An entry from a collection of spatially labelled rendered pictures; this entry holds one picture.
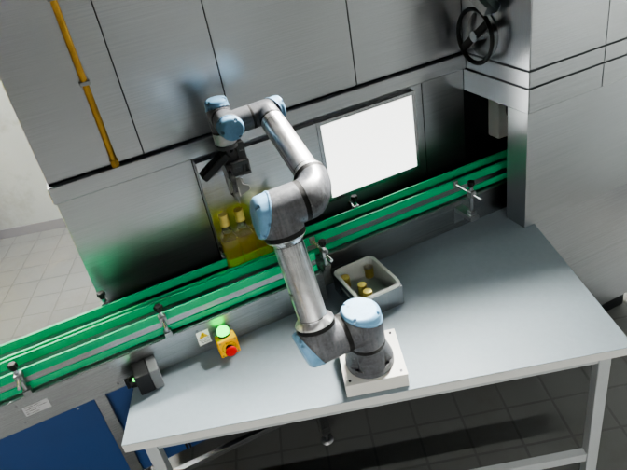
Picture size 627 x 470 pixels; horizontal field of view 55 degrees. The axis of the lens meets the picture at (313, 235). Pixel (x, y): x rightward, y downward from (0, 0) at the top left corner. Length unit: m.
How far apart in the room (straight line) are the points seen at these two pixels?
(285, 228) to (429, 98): 1.14
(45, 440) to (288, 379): 0.85
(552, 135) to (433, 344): 0.94
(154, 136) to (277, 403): 0.96
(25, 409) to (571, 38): 2.21
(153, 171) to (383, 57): 0.94
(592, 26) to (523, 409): 1.57
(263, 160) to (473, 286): 0.89
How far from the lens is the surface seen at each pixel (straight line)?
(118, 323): 2.14
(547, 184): 2.55
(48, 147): 2.08
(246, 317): 2.15
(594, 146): 2.66
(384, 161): 2.46
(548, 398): 2.90
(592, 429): 2.38
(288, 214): 1.55
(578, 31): 2.40
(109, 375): 2.14
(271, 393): 1.97
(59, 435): 2.30
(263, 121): 1.84
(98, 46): 2.01
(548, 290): 2.25
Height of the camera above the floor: 2.15
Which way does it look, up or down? 32 degrees down
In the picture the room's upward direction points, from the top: 11 degrees counter-clockwise
